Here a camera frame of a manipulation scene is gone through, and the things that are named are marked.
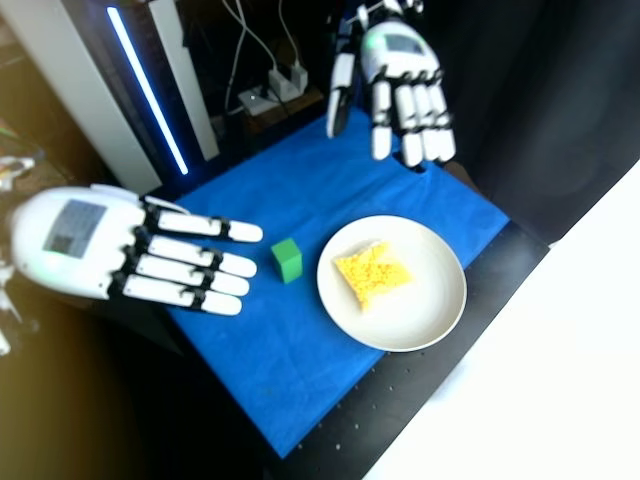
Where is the green cube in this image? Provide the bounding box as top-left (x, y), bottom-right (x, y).
top-left (270, 237), bottom-right (304, 285)

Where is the white tower with blue light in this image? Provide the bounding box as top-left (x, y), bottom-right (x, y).
top-left (0, 0), bottom-right (221, 194)

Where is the white power strip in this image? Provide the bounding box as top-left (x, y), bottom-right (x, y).
top-left (237, 84), bottom-right (284, 119)

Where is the white round plate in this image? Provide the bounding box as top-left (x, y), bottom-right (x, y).
top-left (316, 214), bottom-right (468, 354)

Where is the blue table cloth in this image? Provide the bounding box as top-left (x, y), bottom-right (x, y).
top-left (162, 107), bottom-right (511, 459)

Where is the yellow sponge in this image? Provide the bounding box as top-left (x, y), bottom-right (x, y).
top-left (333, 240), bottom-right (416, 315)

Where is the white plug adapter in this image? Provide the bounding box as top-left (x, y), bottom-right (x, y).
top-left (267, 57), bottom-right (310, 100)

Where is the white cable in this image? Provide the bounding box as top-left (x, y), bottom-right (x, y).
top-left (222, 0), bottom-right (261, 116)
top-left (277, 0), bottom-right (302, 71)

